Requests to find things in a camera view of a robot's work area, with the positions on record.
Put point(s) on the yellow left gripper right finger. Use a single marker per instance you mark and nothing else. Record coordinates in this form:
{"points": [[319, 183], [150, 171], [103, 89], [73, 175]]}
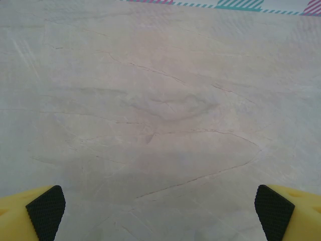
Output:
{"points": [[296, 216]]}

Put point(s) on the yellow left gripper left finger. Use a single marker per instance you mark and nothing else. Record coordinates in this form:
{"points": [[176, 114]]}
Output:
{"points": [[22, 218]]}

